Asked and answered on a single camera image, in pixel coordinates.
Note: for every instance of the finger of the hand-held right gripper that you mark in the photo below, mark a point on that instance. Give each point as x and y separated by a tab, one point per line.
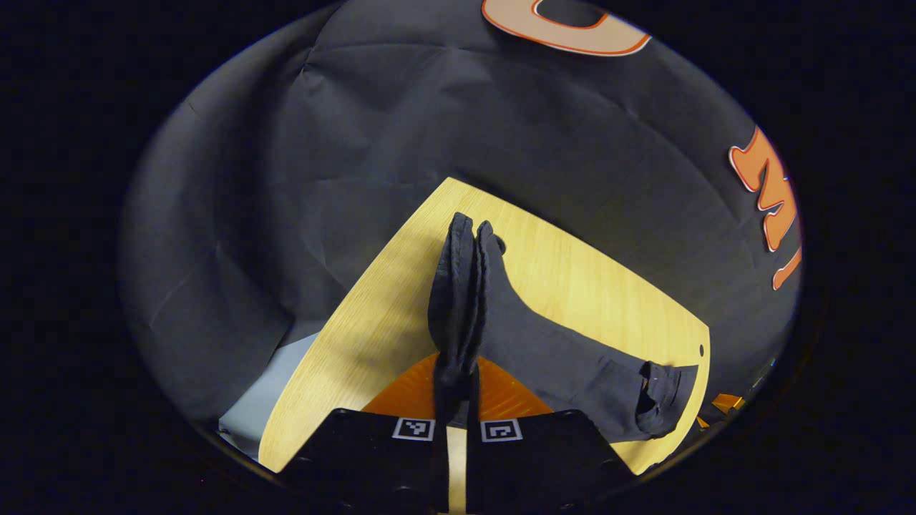
728	403

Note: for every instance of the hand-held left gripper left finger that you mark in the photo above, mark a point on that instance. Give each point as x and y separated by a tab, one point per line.
372	458

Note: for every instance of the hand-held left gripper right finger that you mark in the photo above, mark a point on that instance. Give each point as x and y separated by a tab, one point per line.
537	458

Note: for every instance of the dark grey jeans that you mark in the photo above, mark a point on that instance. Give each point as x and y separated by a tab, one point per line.
544	343

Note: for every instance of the black backdrop cloth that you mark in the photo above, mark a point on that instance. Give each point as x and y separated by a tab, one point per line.
358	107

